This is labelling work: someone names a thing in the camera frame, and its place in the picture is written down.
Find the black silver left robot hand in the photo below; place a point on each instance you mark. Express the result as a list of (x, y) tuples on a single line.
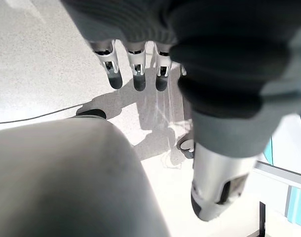
[(214, 37)]

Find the black left robot foot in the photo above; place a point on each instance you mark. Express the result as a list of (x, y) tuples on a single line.
[(93, 113)]

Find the white medical cart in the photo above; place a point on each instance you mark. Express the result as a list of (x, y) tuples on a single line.
[(283, 172)]

